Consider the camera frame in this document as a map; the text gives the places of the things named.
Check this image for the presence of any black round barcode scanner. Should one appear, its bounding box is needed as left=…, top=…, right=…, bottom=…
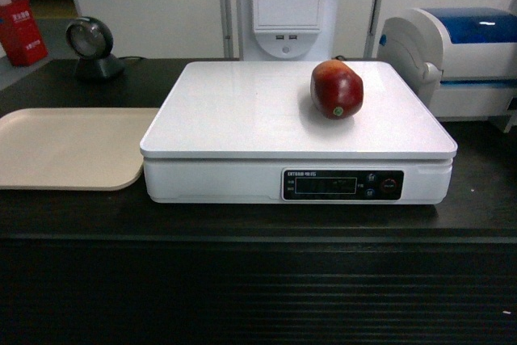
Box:
left=65, top=16, right=125, bottom=82

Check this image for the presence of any dark red mango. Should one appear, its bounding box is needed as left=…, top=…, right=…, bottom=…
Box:
left=310, top=60, right=364, bottom=120

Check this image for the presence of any black checkout counter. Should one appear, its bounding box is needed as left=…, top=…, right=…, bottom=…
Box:
left=0, top=57, right=517, bottom=345

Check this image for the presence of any white electronic scale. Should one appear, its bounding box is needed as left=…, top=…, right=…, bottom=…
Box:
left=141, top=61, right=457, bottom=204

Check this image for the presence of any red box with white text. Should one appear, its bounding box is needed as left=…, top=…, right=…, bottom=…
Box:
left=1, top=0, right=48, bottom=67

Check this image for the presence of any beige plastic tray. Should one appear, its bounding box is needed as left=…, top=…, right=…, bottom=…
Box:
left=1, top=107, right=158, bottom=191

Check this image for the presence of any white and blue label printer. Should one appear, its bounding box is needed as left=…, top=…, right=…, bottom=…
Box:
left=376, top=7, right=516, bottom=133

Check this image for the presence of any white receipt printer kiosk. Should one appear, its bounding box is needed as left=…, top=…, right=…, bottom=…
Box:
left=236, top=0, right=338, bottom=61

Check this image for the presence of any black scanner cable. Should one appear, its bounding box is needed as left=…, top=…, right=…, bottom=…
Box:
left=116, top=54, right=170, bottom=64

